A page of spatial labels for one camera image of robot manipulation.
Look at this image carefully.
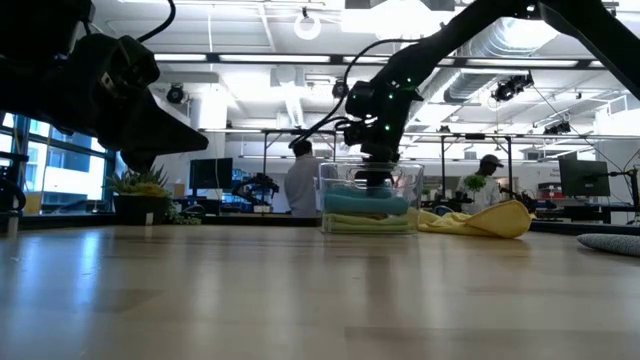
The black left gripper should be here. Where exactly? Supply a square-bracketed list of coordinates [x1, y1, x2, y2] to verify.
[0, 33, 210, 174]

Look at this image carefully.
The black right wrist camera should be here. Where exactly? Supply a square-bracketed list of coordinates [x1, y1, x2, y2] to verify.
[343, 79, 384, 120]

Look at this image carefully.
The clear plastic bin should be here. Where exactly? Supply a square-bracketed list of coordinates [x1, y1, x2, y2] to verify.
[318, 161, 425, 235]

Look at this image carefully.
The large glass window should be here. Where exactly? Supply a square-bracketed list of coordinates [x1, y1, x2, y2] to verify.
[0, 112, 121, 214]

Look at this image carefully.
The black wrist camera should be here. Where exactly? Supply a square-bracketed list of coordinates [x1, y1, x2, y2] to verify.
[117, 33, 162, 89]
[343, 79, 384, 120]

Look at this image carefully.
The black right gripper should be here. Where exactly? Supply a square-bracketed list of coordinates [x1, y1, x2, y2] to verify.
[343, 69, 424, 198]

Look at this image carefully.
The green background plant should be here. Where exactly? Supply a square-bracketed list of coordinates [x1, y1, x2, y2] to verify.
[463, 174, 487, 194]

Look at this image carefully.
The grey microfiber towel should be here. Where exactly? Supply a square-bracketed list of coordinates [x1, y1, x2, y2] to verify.
[576, 232, 640, 258]

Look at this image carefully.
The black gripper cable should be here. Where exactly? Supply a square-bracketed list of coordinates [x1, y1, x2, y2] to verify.
[135, 0, 177, 44]
[288, 37, 419, 150]

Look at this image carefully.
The teal microfiber towel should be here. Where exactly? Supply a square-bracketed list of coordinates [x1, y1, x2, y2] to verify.
[323, 185, 411, 217]

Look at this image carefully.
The black overhead gantry frame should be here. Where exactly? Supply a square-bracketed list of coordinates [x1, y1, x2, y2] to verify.
[262, 128, 640, 201]

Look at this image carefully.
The black aluminium table frame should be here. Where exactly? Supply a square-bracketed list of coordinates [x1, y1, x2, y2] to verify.
[19, 212, 640, 236]

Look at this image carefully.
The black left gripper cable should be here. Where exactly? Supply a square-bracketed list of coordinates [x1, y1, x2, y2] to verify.
[135, 0, 177, 44]

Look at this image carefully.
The person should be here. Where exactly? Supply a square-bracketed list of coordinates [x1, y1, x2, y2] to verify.
[455, 153, 505, 215]
[283, 139, 324, 219]

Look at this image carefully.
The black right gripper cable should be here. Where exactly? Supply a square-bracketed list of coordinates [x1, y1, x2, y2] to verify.
[288, 37, 419, 150]

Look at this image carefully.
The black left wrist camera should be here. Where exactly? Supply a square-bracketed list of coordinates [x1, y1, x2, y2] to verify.
[117, 33, 162, 89]

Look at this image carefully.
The green microfiber towel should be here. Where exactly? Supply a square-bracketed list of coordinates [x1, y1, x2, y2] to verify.
[323, 213, 417, 234]

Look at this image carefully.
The black computer monitor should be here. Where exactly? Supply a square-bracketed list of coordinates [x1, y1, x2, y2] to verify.
[558, 157, 611, 198]
[188, 157, 235, 191]

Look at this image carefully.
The yellow microfiber towel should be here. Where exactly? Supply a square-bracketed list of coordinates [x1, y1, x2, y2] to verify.
[408, 199, 533, 240]

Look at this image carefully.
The potted succulent plant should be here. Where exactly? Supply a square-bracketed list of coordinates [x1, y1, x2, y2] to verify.
[105, 165, 201, 226]

